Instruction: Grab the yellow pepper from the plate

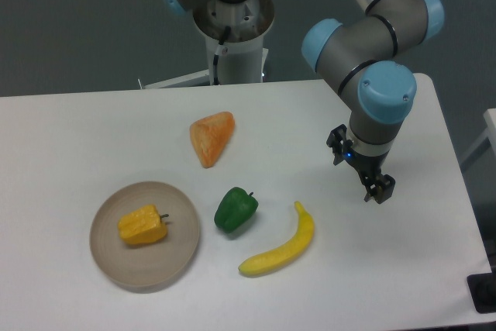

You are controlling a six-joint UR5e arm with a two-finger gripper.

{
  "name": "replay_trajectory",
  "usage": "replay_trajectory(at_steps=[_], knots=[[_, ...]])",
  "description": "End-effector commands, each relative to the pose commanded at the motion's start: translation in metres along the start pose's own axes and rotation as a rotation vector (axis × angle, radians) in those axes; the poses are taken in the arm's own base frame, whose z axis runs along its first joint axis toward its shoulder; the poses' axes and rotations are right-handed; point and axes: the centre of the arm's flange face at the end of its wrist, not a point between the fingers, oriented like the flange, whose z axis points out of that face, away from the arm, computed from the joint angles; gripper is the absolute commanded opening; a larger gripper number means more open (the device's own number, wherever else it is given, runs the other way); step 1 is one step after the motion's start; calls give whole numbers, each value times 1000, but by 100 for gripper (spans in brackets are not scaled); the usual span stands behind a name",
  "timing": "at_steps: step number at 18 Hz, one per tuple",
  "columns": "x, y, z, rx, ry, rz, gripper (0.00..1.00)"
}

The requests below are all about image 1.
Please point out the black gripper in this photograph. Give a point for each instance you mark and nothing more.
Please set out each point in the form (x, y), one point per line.
(366, 159)

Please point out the yellow bell pepper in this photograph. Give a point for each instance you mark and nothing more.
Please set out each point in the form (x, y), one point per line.
(142, 226)

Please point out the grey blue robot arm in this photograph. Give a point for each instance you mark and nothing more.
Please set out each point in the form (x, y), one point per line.
(356, 61)

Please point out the green bell pepper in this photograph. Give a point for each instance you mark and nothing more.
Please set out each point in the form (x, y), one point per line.
(236, 208)

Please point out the beige round plate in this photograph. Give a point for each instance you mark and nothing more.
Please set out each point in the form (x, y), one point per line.
(145, 267)

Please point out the yellow banana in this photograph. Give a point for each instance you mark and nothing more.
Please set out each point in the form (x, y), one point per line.
(279, 257)

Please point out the white furniture at right edge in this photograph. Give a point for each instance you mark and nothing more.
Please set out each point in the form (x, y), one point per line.
(484, 142)

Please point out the black device at table edge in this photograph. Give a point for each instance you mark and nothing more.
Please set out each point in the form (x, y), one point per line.
(482, 292)

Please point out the orange triangular bread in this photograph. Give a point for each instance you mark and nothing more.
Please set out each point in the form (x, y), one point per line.
(210, 135)

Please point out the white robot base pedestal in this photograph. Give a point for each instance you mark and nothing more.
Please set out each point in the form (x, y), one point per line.
(234, 37)

